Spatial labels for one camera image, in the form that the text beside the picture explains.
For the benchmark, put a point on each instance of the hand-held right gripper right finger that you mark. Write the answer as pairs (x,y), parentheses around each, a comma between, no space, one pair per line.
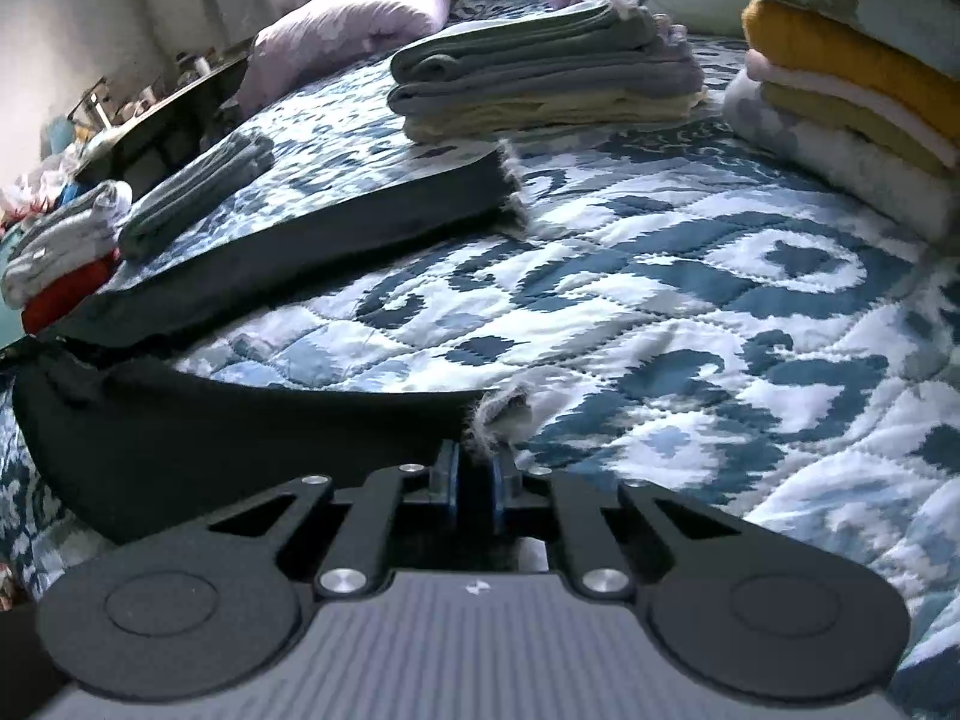
(498,491)

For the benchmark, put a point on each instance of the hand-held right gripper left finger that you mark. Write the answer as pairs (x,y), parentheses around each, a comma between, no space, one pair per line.
(448,474)

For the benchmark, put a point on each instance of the black frayed-hem pants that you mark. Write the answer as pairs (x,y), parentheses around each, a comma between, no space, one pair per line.
(225,420)

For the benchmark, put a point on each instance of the blue white patterned quilt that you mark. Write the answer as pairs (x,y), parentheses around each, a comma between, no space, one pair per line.
(675,300)

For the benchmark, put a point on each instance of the pale yellow folded garment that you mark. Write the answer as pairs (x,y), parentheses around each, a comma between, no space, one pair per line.
(540,118)

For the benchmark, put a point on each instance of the dark grey folded garment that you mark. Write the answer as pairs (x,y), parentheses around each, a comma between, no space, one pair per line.
(195,187)

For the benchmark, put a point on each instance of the red folded garment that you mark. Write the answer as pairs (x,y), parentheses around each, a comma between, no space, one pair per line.
(67,291)

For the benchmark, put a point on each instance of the grey-green folded garment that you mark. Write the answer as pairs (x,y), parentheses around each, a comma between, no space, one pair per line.
(525,37)

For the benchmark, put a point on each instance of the grey white folded garment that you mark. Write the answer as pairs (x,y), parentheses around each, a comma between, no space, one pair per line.
(67,236)

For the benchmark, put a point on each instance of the dark bedside table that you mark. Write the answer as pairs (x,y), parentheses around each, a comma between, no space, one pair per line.
(157,120)

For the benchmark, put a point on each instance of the lilac pillow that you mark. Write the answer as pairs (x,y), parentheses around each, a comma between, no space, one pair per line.
(337,19)

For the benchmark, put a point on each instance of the white fluffy folded garment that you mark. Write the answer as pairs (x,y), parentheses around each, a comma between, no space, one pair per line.
(847,165)

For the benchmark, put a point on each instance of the white plastic bag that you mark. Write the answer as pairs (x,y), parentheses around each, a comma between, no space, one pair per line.
(34,184)

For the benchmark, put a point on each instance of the olive yellow folded garment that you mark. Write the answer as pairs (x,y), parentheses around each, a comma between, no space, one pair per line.
(847,120)

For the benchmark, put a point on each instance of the white pink folded garment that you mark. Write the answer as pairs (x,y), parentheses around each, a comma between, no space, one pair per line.
(825,92)

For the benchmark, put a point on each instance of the mustard yellow folded garment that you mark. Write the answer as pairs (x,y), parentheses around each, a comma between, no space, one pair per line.
(840,52)

